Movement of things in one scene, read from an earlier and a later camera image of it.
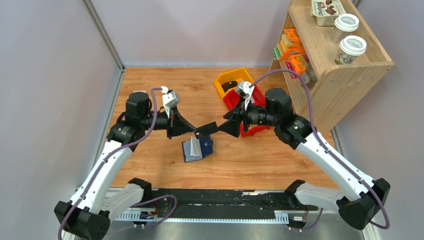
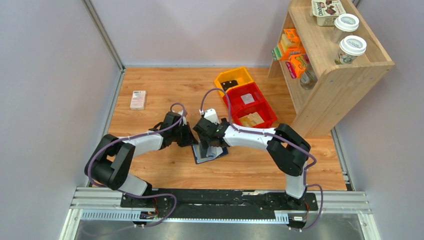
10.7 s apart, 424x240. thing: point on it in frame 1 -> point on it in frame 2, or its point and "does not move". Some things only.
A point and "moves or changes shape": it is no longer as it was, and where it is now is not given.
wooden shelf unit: (340, 60) does not move
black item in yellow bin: (226, 86) does not move
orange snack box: (298, 63) does not move
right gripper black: (238, 120) -> (205, 131)
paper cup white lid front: (350, 47) does not move
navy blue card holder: (197, 148) moves or changes shape
